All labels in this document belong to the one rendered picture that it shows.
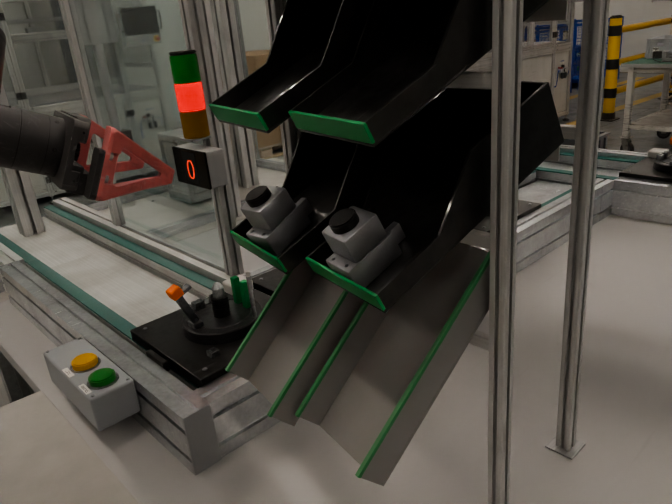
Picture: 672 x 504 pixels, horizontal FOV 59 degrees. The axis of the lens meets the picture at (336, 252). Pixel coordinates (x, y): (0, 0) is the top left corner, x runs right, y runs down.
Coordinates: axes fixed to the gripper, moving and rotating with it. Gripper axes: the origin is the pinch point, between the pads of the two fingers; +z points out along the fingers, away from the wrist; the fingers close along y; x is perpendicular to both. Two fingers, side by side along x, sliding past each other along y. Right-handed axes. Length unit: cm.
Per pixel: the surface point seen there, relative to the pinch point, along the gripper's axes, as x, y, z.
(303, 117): -9.0, -12.0, 9.4
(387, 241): 0.6, -18.0, 19.0
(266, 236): 4.7, -3.6, 13.7
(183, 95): -10, 46, 18
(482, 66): -134, 371, 427
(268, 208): 1.4, -3.5, 13.1
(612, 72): -184, 348, 607
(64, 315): 37, 53, 8
